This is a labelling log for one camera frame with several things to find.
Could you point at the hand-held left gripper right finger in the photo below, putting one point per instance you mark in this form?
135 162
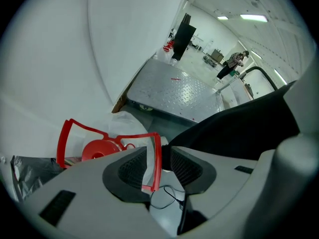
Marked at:
224 203

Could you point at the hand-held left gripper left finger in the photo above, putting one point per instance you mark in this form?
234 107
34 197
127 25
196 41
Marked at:
99 208

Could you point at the metal diamond plate platform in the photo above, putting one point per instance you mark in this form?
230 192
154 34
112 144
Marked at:
174 88

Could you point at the person's black clothing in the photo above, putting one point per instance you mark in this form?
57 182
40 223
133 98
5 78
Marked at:
236 133

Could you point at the green tub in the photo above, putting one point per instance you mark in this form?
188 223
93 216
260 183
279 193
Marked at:
233 73

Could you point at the small red stick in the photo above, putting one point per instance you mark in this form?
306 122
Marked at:
175 79

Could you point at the brown cardboard box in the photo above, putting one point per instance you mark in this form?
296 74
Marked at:
217 56

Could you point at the white plastic bag red print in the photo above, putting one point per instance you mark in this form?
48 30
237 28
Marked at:
162 55

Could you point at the black board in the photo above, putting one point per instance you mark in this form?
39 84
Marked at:
183 38

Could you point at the ceiling tube lights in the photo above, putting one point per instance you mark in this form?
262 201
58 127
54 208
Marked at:
253 18

